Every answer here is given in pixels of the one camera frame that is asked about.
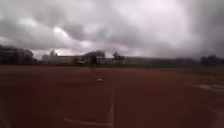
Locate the small dark tree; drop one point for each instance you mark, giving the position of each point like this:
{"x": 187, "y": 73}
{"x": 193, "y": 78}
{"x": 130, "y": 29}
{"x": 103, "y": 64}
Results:
{"x": 118, "y": 57}

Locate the dark building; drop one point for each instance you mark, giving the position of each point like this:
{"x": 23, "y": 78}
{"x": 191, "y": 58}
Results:
{"x": 15, "y": 55}

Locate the distant dark trees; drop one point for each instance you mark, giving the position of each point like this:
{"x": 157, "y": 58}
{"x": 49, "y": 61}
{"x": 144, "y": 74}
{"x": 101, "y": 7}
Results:
{"x": 212, "y": 60}

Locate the broad dark tree clump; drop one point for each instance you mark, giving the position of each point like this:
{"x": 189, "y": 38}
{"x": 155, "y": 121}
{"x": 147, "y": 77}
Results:
{"x": 94, "y": 56}

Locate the long pale building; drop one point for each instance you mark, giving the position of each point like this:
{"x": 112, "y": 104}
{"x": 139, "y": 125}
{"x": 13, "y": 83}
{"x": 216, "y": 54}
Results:
{"x": 63, "y": 59}

